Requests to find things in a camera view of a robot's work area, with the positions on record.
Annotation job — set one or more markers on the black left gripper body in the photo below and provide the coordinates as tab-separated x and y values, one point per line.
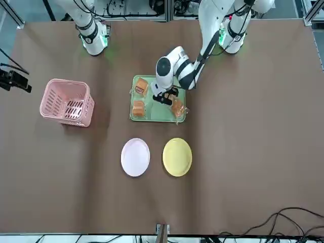
174	91

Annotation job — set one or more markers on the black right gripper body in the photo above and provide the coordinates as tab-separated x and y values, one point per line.
5	79

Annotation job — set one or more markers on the green plastic tray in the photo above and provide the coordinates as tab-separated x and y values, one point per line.
159	114

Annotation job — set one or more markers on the small pink plastic basket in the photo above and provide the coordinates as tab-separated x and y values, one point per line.
50	111

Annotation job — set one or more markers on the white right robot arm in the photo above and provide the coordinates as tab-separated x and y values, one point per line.
91	38

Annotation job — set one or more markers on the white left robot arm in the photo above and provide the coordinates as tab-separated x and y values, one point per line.
164	68

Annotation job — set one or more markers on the yellow round plate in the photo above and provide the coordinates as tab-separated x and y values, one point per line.
177	157

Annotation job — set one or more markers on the white round plate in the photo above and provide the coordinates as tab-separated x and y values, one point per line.
135	157

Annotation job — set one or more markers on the slanted aluminium profile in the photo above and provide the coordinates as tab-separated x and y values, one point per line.
19	24
310	15

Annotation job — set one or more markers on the green circuit board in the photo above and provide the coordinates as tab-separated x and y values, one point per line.
222	33

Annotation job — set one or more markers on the grey aluminium frame upright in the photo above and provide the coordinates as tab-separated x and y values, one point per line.
169	10

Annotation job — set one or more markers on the aluminium camera post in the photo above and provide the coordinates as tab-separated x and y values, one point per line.
162	233

